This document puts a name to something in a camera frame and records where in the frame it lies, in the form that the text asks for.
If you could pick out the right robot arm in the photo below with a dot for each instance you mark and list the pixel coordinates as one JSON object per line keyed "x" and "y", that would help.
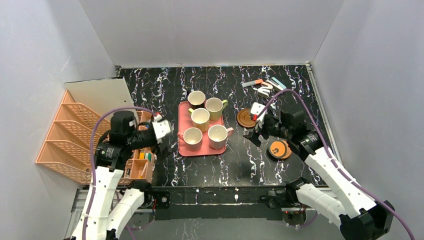
{"x": 358, "y": 215}

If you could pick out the orange desk organiser box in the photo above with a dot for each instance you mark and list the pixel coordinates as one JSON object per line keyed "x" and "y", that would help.
{"x": 141, "y": 165}

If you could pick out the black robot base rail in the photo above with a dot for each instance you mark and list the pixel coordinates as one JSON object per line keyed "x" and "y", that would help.
{"x": 224, "y": 202}

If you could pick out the black mug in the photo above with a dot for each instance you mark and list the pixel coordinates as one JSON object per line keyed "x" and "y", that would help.
{"x": 196, "y": 99}

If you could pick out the white board sheet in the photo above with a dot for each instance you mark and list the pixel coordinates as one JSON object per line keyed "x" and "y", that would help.
{"x": 87, "y": 100}

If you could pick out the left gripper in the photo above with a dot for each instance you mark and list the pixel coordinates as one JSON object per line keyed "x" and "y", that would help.
{"x": 162, "y": 143}

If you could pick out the green mug far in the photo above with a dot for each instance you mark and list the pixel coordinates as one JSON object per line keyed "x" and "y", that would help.
{"x": 215, "y": 107}

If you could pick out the yellow-green mug centre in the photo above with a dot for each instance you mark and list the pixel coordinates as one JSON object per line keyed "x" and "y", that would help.
{"x": 200, "y": 118}

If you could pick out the orange file rack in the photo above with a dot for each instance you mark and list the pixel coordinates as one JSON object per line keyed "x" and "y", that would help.
{"x": 66, "y": 148}

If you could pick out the pink serving tray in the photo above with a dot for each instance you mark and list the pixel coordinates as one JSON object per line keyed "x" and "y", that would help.
{"x": 184, "y": 123}

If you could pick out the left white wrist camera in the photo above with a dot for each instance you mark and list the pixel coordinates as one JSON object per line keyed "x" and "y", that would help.
{"x": 162, "y": 129}

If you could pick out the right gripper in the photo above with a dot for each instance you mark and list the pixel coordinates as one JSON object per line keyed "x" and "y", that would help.
{"x": 260, "y": 130}

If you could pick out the pink mug near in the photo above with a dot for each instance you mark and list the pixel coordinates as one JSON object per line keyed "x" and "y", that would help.
{"x": 192, "y": 139}

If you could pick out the orange white marker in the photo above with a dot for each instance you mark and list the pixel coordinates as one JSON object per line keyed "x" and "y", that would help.
{"x": 252, "y": 83}

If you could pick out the pink mug large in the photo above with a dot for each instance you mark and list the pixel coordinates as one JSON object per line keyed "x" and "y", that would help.
{"x": 218, "y": 136}

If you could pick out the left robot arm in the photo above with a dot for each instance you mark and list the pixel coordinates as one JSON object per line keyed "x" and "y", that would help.
{"x": 113, "y": 139}

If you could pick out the brown grooved wooden coaster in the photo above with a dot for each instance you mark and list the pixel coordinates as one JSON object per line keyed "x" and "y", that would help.
{"x": 244, "y": 119}

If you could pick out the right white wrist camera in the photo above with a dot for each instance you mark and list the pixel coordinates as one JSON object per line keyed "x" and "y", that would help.
{"x": 256, "y": 112}

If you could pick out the orange black round coaster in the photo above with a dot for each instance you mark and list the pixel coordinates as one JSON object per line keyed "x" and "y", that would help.
{"x": 279, "y": 150}

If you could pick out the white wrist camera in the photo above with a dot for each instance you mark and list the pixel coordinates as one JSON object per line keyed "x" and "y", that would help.
{"x": 256, "y": 112}
{"x": 162, "y": 129}

